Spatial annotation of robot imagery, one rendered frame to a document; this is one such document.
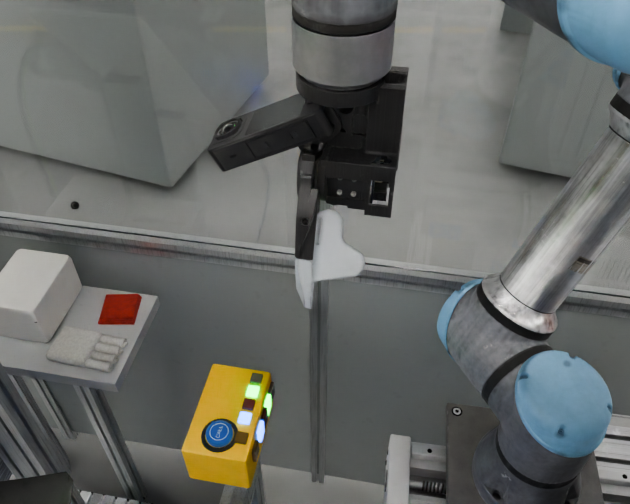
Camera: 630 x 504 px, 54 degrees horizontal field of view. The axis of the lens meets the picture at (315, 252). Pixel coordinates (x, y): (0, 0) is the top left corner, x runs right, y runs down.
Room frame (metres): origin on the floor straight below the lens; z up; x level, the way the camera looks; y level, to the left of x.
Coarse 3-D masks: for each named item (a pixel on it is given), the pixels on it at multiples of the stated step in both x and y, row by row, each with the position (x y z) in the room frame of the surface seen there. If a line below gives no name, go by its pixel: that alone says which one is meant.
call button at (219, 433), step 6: (210, 426) 0.47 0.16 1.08; (216, 426) 0.47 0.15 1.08; (222, 426) 0.47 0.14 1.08; (228, 426) 0.47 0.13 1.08; (210, 432) 0.46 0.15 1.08; (216, 432) 0.46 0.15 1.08; (222, 432) 0.46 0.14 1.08; (228, 432) 0.46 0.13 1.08; (210, 438) 0.46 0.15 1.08; (216, 438) 0.46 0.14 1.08; (222, 438) 0.46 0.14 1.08; (228, 438) 0.46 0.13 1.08; (210, 444) 0.45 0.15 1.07; (216, 444) 0.45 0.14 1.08; (222, 444) 0.45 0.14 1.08
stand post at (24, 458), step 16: (0, 368) 0.65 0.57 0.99; (0, 384) 0.64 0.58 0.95; (0, 400) 0.61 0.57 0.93; (16, 400) 0.64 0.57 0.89; (0, 416) 0.61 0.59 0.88; (16, 416) 0.62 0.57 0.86; (32, 416) 0.65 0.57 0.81; (0, 432) 0.62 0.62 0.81; (16, 432) 0.61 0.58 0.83; (32, 432) 0.63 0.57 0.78; (0, 448) 0.62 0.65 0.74; (16, 448) 0.61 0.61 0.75; (32, 448) 0.61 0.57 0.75; (48, 448) 0.64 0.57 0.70; (16, 464) 0.62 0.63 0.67; (32, 464) 0.62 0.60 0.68; (48, 464) 0.62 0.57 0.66; (80, 496) 0.65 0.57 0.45
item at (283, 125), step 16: (256, 112) 0.46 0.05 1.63; (272, 112) 0.45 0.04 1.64; (288, 112) 0.43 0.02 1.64; (304, 112) 0.42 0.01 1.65; (320, 112) 0.41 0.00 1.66; (224, 128) 0.45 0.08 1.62; (240, 128) 0.44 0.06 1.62; (256, 128) 0.43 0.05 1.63; (272, 128) 0.42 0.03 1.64; (288, 128) 0.42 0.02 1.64; (304, 128) 0.41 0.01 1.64; (320, 128) 0.41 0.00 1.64; (224, 144) 0.43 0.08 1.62; (240, 144) 0.42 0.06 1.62; (256, 144) 0.42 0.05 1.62; (272, 144) 0.42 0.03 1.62; (288, 144) 0.42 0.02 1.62; (304, 144) 0.42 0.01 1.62; (224, 160) 0.43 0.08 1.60; (240, 160) 0.42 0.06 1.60; (256, 160) 0.42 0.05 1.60
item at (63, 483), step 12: (12, 480) 0.33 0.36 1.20; (24, 480) 0.33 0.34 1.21; (36, 480) 0.33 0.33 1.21; (48, 480) 0.33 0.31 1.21; (60, 480) 0.33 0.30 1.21; (72, 480) 0.33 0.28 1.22; (0, 492) 0.32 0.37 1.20; (12, 492) 0.32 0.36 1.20; (24, 492) 0.32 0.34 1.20; (36, 492) 0.32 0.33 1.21; (48, 492) 0.32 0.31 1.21; (60, 492) 0.32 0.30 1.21
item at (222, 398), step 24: (216, 384) 0.56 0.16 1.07; (240, 384) 0.56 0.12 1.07; (264, 384) 0.56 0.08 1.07; (216, 408) 0.51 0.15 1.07; (240, 408) 0.51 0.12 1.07; (192, 432) 0.47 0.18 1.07; (264, 432) 0.51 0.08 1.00; (192, 456) 0.44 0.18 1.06; (216, 456) 0.43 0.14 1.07; (240, 456) 0.43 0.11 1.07; (216, 480) 0.43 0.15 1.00; (240, 480) 0.43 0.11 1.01
